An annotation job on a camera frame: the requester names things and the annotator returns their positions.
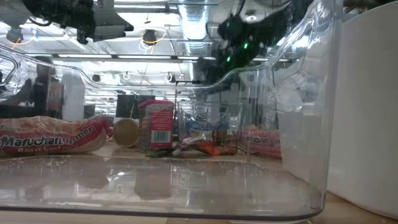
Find silver ventilation duct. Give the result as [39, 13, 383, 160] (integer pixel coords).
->
[178, 0, 215, 57]

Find person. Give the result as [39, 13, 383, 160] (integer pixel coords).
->
[32, 63, 65, 118]

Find lime chili ramen packet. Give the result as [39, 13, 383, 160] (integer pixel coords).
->
[238, 125, 282, 159]

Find black ceiling cable reel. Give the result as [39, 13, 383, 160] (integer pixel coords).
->
[141, 29, 159, 47]
[6, 26, 25, 44]

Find red roast beef ramen packet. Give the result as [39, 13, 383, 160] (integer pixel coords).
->
[0, 115, 113, 156]

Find blue ramen packet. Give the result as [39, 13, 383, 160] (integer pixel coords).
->
[185, 119, 233, 132]

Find black monitor screen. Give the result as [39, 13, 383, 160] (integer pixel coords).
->
[116, 94, 156, 119]

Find iridescent pink spoon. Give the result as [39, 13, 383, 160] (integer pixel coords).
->
[145, 146, 190, 159]

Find clear plastic storage bin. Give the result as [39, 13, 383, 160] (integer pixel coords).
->
[0, 0, 345, 222]
[177, 100, 244, 156]

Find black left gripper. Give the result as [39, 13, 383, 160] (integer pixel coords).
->
[21, 0, 134, 45]

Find red patterned spice tin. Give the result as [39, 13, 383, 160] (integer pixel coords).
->
[137, 99, 175, 152]

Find white plastic tray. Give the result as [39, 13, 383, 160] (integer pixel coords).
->
[276, 1, 398, 220]

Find white lid dried flakes jar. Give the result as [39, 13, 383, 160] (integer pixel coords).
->
[112, 117, 141, 149]

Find long ceiling light strip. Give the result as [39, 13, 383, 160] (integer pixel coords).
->
[52, 54, 203, 62]

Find white pillar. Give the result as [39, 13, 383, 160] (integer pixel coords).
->
[58, 70, 86, 122]

